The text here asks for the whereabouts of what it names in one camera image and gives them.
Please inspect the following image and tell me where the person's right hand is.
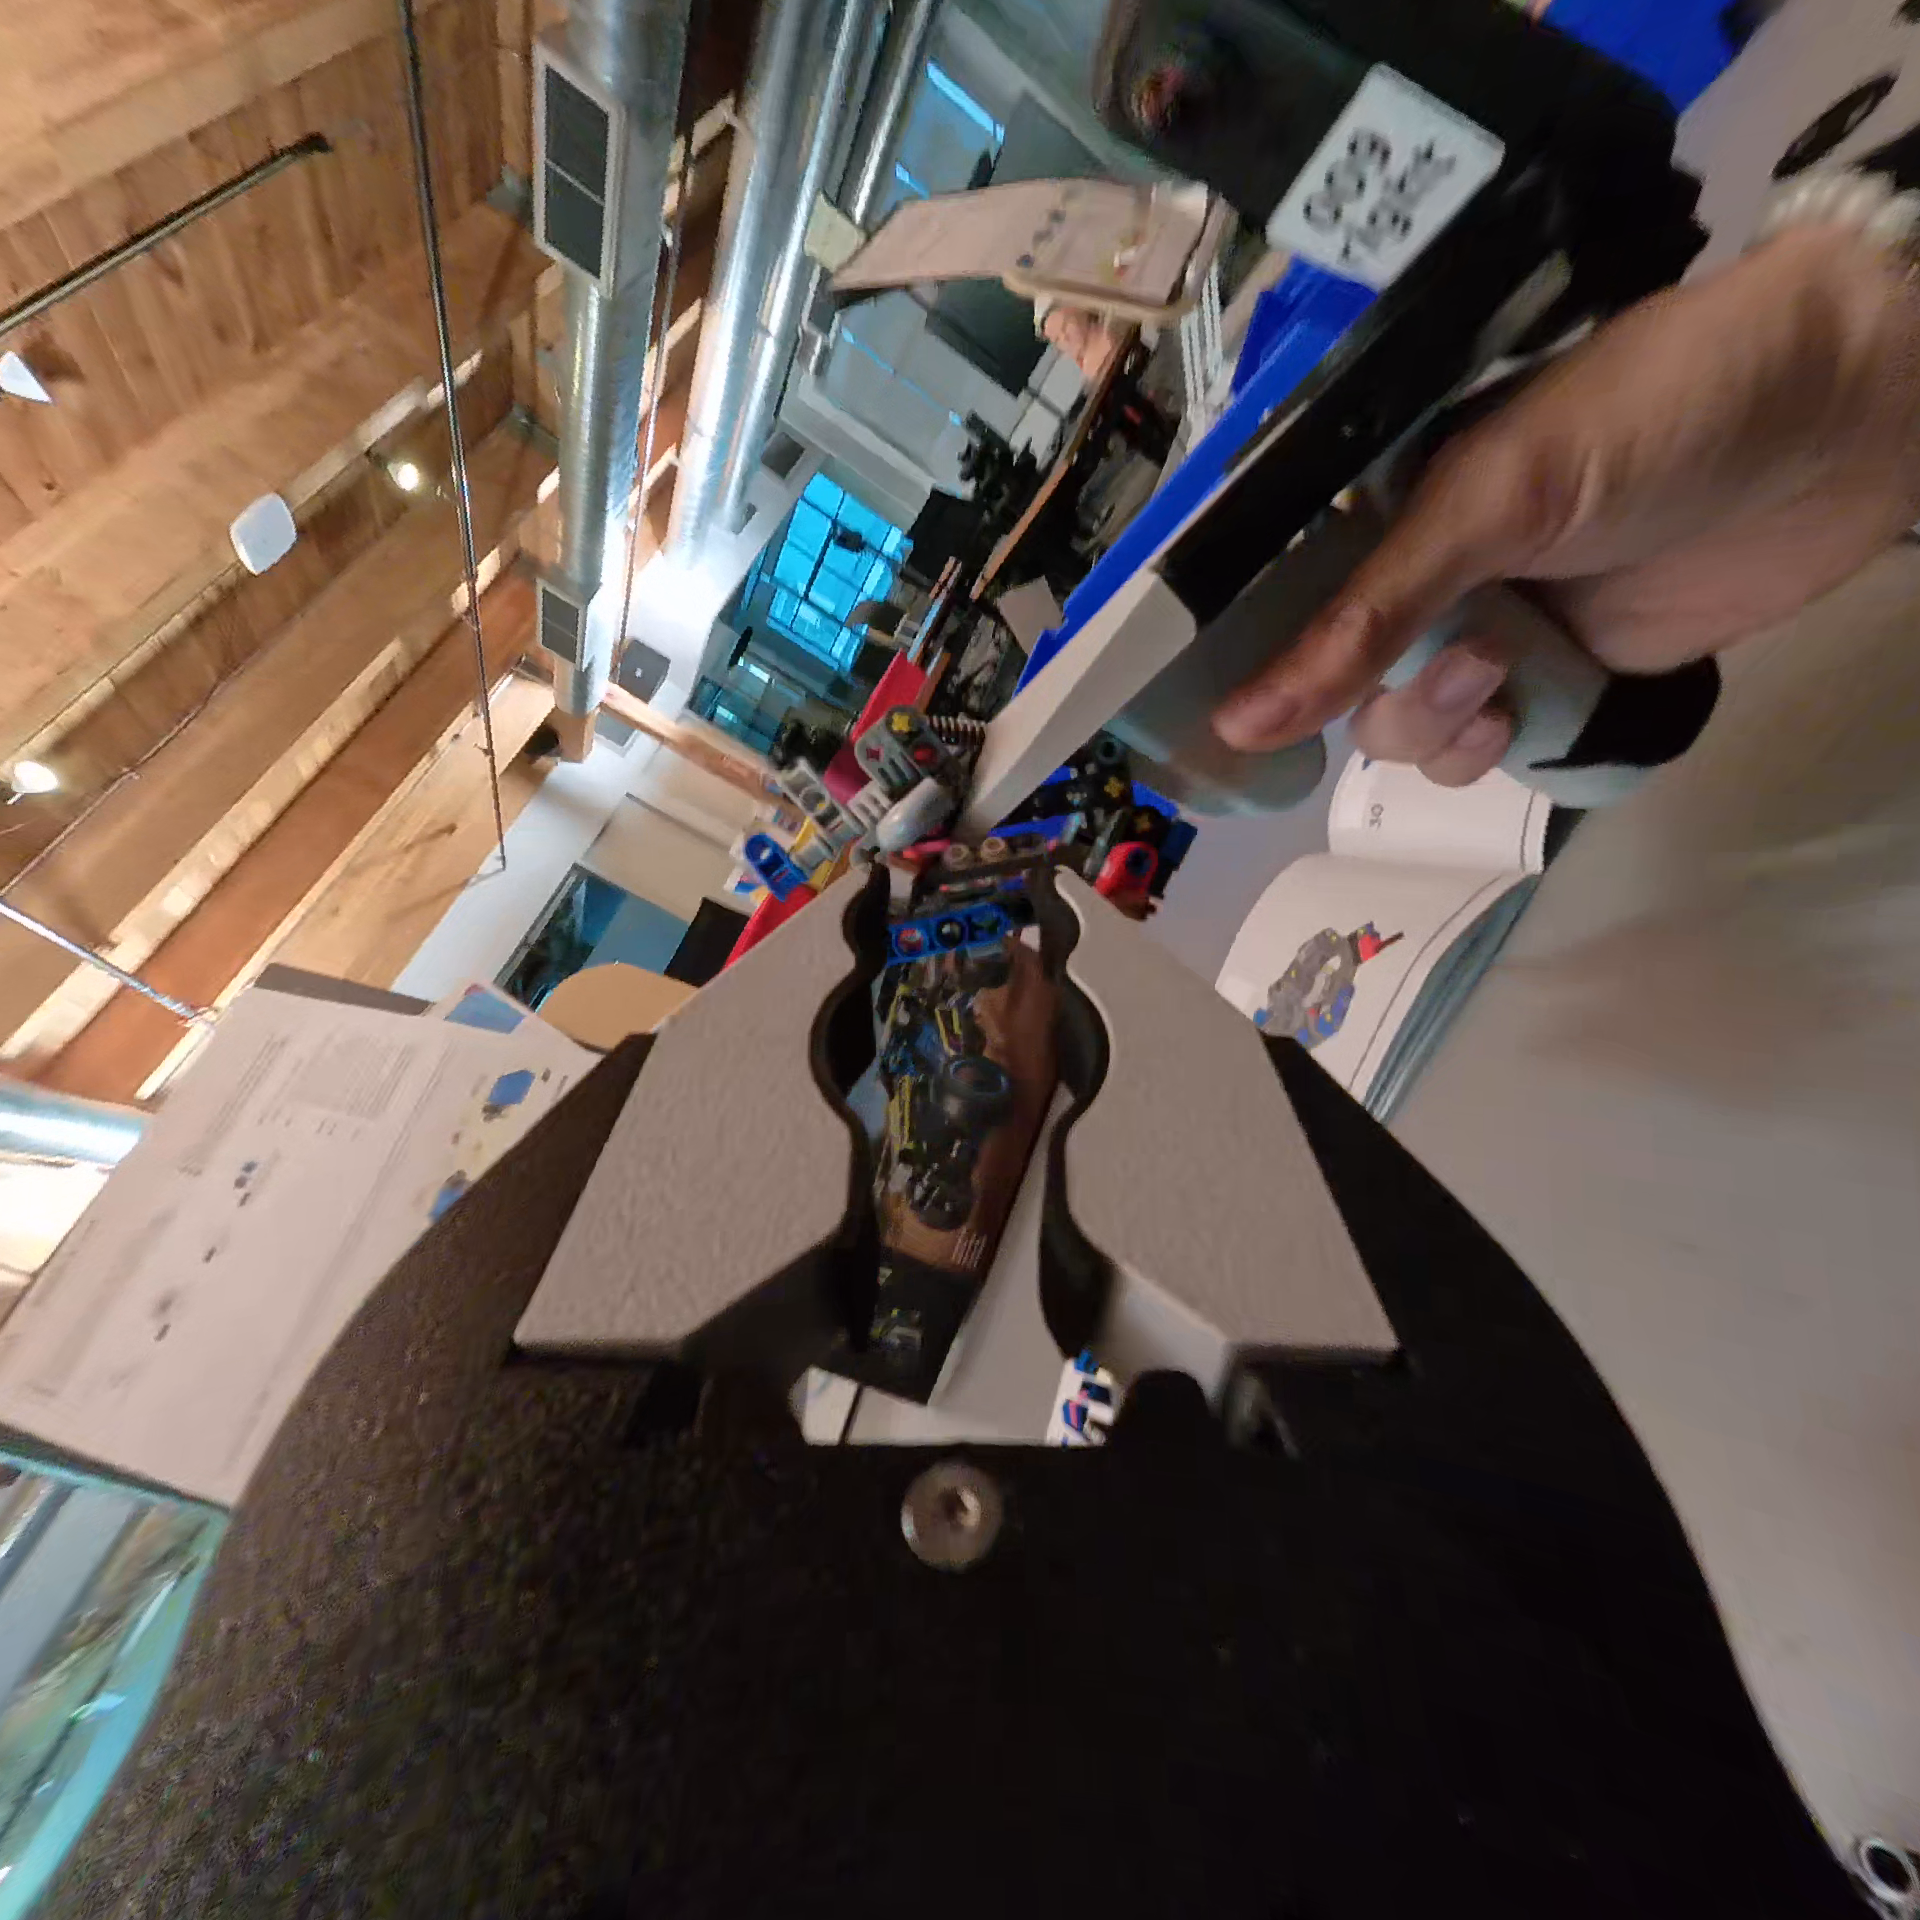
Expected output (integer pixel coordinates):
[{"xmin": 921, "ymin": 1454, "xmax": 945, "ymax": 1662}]
[{"xmin": 1212, "ymin": 222, "xmax": 1920, "ymax": 788}]

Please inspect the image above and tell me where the blue bin with white label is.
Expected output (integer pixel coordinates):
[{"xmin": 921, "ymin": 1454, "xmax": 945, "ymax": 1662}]
[{"xmin": 1542, "ymin": 0, "xmax": 1760, "ymax": 109}]

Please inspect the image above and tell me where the brown cardboard sheet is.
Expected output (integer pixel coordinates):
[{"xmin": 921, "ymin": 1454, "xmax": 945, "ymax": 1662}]
[{"xmin": 829, "ymin": 176, "xmax": 1221, "ymax": 324}]

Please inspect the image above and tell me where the white instruction poster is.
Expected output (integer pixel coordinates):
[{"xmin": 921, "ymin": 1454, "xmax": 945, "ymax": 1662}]
[{"xmin": 0, "ymin": 982, "xmax": 600, "ymax": 1503}]

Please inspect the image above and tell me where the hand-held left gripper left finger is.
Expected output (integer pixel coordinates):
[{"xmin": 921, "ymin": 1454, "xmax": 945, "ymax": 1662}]
[{"xmin": 511, "ymin": 866, "xmax": 888, "ymax": 1374}]

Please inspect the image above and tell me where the blue grey lego model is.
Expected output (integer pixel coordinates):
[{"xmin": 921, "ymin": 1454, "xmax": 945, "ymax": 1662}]
[{"xmin": 736, "ymin": 703, "xmax": 1201, "ymax": 965}]

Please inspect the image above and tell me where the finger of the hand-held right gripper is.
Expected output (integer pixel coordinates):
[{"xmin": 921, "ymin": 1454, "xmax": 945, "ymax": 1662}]
[{"xmin": 957, "ymin": 562, "xmax": 1205, "ymax": 837}]

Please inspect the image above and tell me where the blue plastic storage bin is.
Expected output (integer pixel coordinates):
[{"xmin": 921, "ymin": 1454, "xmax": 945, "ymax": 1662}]
[{"xmin": 1016, "ymin": 256, "xmax": 1385, "ymax": 695}]

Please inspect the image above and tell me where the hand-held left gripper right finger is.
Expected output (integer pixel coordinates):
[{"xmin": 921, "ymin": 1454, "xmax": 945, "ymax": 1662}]
[{"xmin": 1037, "ymin": 870, "xmax": 1402, "ymax": 1418}]

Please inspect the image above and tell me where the lego set box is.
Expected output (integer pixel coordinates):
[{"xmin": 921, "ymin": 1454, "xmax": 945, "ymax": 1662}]
[{"xmin": 836, "ymin": 937, "xmax": 1064, "ymax": 1402}]

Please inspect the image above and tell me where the silver ventilation duct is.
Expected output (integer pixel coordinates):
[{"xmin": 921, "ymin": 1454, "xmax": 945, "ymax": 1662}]
[
  {"xmin": 660, "ymin": 0, "xmax": 902, "ymax": 564},
  {"xmin": 527, "ymin": 0, "xmax": 695, "ymax": 724}
]

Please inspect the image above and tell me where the lego instruction booklet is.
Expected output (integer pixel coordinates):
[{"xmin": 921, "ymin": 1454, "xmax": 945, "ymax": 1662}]
[{"xmin": 1216, "ymin": 750, "xmax": 1554, "ymax": 1119}]

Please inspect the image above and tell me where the white bead bracelet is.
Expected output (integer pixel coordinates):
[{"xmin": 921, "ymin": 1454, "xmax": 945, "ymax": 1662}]
[{"xmin": 1761, "ymin": 164, "xmax": 1920, "ymax": 261}]

